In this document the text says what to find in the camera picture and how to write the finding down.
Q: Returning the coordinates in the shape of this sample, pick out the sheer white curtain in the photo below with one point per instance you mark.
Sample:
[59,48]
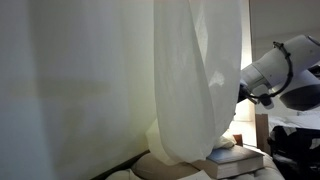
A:
[118,76]

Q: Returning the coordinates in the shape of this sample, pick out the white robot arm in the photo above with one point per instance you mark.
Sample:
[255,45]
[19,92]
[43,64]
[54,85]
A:
[284,72]

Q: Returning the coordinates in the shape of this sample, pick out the cream tufted cushion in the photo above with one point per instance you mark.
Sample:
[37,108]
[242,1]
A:
[150,168]

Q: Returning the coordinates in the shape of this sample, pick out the blue black Borges book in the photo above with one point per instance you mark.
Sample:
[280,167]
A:
[229,162]

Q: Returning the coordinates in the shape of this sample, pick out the dark bed with bedding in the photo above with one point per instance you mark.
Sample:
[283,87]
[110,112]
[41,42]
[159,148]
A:
[295,145]

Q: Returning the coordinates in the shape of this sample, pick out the wooden bed post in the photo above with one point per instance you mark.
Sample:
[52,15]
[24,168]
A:
[262,132]

